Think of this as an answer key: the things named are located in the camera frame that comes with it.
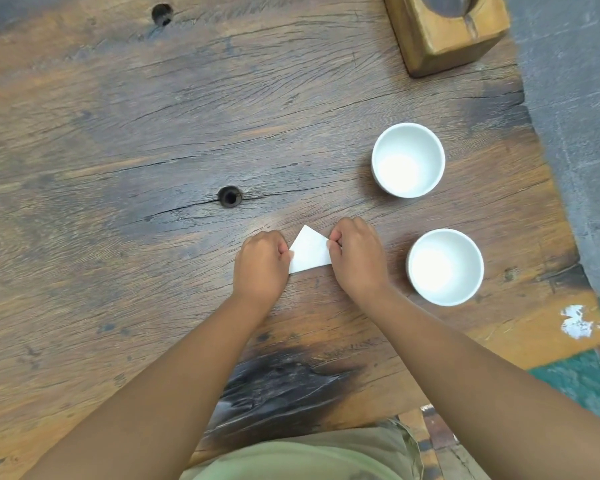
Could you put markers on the white ceramic cup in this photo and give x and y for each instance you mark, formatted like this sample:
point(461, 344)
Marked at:
point(408, 160)
point(445, 267)

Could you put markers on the person's left forearm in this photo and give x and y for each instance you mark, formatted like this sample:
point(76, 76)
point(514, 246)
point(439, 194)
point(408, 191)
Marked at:
point(145, 394)

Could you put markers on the wooden block holder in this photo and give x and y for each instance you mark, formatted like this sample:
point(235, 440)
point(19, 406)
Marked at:
point(445, 29)

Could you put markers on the person's left hand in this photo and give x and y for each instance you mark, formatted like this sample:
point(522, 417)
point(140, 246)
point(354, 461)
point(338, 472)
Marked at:
point(260, 267)

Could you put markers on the person's left fingers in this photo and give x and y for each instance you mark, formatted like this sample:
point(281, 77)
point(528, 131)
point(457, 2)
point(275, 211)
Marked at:
point(282, 244)

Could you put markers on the person's right forearm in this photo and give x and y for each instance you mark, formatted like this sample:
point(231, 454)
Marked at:
point(485, 389)

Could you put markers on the person's green trousers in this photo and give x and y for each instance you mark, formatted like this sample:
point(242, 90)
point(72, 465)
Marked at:
point(320, 454)

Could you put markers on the white paper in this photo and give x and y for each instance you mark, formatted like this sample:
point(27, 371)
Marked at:
point(310, 252)

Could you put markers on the person's right fingers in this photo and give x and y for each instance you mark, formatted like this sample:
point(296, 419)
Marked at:
point(336, 239)

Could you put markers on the person's right hand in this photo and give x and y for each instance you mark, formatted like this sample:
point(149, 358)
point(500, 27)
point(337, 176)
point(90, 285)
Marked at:
point(358, 262)

